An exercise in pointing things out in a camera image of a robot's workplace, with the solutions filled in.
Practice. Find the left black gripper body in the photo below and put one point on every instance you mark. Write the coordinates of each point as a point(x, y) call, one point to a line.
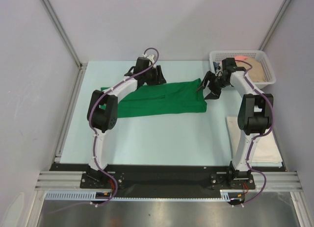
point(151, 77)

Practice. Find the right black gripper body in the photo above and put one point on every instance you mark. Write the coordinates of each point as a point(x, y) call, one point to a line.
point(213, 83)

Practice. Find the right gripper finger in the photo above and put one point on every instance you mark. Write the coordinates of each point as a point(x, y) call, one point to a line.
point(209, 76)
point(213, 95)

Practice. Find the green t shirt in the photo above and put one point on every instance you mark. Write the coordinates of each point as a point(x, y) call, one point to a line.
point(170, 98)

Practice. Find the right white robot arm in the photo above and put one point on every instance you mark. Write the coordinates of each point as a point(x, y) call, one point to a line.
point(255, 118)

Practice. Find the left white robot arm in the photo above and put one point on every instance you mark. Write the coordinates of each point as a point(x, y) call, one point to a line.
point(103, 109)

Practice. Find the blue t shirt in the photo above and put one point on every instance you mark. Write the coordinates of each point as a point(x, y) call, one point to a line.
point(216, 66)

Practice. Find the white plastic basket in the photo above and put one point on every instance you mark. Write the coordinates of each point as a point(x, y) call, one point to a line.
point(260, 56)

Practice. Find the pink t shirt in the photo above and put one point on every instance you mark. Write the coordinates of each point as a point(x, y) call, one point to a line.
point(241, 58)

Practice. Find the beige t shirt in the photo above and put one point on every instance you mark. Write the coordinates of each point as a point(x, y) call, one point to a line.
point(256, 74)

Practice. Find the folded white t shirt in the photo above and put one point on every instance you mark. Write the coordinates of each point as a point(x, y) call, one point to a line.
point(266, 152)

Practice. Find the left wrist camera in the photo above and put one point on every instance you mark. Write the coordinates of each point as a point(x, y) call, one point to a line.
point(143, 62)

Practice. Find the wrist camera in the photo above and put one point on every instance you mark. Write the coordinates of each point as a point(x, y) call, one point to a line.
point(229, 66)
point(143, 62)

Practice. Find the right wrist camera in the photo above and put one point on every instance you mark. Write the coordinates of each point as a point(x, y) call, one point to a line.
point(229, 66)

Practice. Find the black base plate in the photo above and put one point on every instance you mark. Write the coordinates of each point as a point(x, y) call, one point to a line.
point(156, 180)

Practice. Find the white cable duct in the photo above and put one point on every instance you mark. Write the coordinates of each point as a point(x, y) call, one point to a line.
point(102, 196)

